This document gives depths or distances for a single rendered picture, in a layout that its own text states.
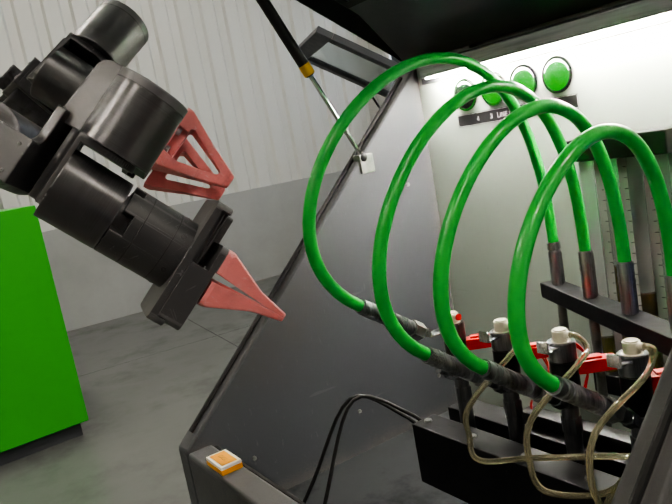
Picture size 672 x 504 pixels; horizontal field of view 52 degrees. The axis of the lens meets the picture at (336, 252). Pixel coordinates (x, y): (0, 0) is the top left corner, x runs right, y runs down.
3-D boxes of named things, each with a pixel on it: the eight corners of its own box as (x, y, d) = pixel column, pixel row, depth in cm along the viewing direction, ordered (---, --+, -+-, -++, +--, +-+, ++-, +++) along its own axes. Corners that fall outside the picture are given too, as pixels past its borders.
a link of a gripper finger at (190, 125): (238, 169, 74) (163, 119, 72) (253, 148, 67) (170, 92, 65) (205, 220, 72) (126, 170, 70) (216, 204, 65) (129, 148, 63)
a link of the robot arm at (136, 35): (66, 152, 75) (-3, 96, 71) (124, 82, 81) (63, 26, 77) (109, 124, 66) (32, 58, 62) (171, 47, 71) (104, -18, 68)
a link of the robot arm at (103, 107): (5, 171, 56) (-60, 142, 48) (82, 56, 57) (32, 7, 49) (124, 246, 55) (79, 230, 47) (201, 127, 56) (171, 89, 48)
